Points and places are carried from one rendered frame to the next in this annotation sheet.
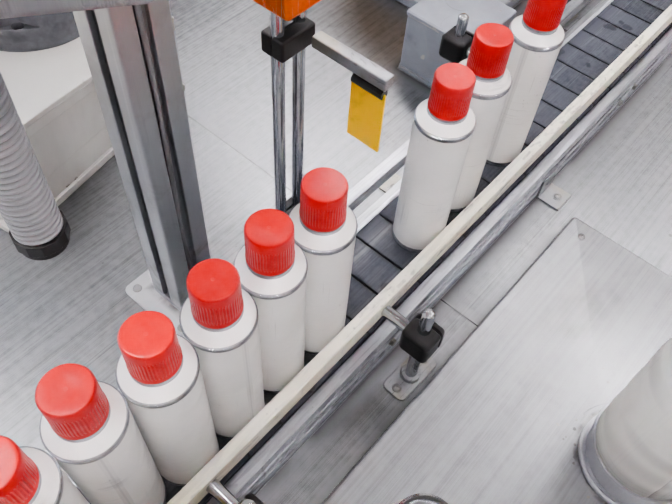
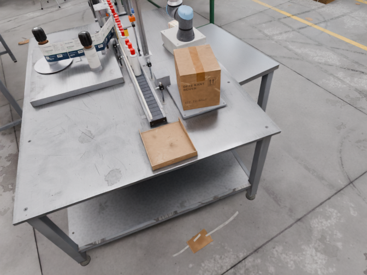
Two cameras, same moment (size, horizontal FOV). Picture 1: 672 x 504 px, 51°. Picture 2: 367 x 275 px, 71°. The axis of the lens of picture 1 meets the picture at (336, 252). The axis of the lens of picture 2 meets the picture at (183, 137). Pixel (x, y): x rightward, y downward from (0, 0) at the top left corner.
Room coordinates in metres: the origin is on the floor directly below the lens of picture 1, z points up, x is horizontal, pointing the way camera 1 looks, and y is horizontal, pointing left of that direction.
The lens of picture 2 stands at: (1.80, -1.32, 1.97)
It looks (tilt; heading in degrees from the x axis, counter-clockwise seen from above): 48 degrees down; 128
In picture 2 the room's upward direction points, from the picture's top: 7 degrees counter-clockwise
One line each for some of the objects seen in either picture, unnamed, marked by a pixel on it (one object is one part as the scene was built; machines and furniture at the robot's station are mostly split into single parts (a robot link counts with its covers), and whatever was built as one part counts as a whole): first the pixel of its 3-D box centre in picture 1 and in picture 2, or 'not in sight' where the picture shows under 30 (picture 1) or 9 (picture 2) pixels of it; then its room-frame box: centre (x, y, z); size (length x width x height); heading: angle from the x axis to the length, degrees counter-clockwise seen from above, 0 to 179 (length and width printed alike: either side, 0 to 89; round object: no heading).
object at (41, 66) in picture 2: not in sight; (53, 63); (-0.17, -0.37, 0.89); 0.31 x 0.31 x 0.01
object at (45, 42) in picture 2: not in sight; (45, 46); (-0.17, -0.37, 1.04); 0.09 x 0.09 x 0.29
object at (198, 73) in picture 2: not in sight; (196, 77); (1.06, -0.13, 0.99); 0.30 x 0.24 x 0.27; 132
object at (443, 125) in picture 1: (434, 164); (129, 52); (0.44, -0.08, 0.98); 0.05 x 0.05 x 0.20
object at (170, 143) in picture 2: not in sight; (166, 141); (1.12, -0.59, 0.85); 0.30 x 0.26 x 0.04; 143
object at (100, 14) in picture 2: not in sight; (105, 22); (-0.07, 0.19, 1.01); 0.14 x 0.13 x 0.26; 143
